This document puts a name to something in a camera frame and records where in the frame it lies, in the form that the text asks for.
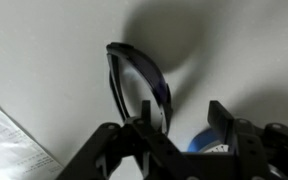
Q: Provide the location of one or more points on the white paper receipt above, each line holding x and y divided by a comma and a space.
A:
7, 146

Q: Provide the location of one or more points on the blue sunglasses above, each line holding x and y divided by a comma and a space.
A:
147, 66

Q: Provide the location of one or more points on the blue and white tape roll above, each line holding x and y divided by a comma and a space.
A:
204, 141

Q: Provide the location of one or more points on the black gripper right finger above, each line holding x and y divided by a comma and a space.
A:
247, 143

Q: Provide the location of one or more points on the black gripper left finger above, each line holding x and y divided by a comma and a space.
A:
157, 143

